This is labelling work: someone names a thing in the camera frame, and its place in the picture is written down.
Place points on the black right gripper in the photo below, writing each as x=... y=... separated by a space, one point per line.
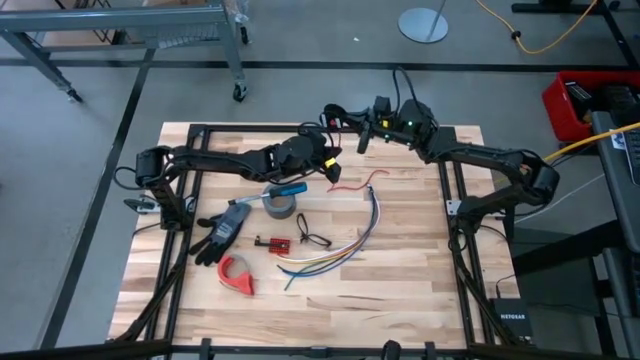
x=382 y=129

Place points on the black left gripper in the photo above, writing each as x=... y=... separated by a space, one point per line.
x=327 y=152

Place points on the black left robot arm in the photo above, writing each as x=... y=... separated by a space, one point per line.
x=225 y=162

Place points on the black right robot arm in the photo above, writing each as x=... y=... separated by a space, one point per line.
x=480 y=157

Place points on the round metal floor stand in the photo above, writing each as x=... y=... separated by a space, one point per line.
x=422 y=25

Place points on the grey black work glove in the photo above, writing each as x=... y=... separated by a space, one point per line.
x=225 y=230

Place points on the red tape dispenser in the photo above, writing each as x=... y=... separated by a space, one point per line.
x=240 y=282

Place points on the red plastic bin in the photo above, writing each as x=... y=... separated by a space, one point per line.
x=555 y=107

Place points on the grey cart with wooden shelf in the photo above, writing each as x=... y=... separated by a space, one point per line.
x=115 y=17

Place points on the dark grey desk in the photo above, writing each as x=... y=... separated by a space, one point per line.
x=615 y=190

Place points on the black keyboard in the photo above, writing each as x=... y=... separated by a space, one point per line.
x=634 y=155

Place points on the grey duct tape roll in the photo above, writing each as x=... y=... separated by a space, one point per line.
x=280 y=207

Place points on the black aluminium frame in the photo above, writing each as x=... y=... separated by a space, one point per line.
x=300 y=351

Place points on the black network switch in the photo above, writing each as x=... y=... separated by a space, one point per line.
x=512 y=317

